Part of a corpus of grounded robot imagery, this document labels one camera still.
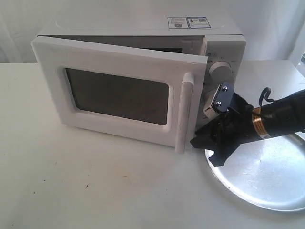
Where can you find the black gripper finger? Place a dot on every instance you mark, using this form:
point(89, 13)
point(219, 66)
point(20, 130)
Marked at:
point(207, 137)

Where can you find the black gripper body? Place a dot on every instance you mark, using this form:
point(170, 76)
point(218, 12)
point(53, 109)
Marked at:
point(236, 128)

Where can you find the black gripper finger with white pad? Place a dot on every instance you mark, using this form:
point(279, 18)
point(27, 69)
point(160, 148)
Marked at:
point(221, 100)

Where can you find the white microwave door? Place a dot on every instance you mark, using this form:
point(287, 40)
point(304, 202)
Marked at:
point(142, 94)

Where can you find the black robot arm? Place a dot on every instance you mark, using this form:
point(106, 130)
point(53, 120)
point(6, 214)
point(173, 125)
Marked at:
point(274, 118)

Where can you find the white microwave oven body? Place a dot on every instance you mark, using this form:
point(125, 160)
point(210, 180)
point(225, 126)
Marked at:
point(222, 42)

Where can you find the white warning label sticker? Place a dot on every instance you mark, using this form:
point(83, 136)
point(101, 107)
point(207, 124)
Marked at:
point(188, 23)

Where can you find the lower white timer knob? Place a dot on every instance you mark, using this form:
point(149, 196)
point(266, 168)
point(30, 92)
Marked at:
point(207, 97)

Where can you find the upper white power knob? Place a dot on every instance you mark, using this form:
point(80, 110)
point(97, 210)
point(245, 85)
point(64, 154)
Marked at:
point(220, 69)

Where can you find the round steel tray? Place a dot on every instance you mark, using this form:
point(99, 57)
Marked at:
point(269, 173)

